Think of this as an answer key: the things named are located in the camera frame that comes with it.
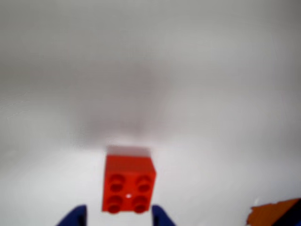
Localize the red 2x2 toy block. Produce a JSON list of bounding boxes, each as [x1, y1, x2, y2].
[[101, 154, 157, 214]]

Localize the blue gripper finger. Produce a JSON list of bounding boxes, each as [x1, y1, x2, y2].
[[55, 204, 87, 226], [151, 204, 177, 226]]

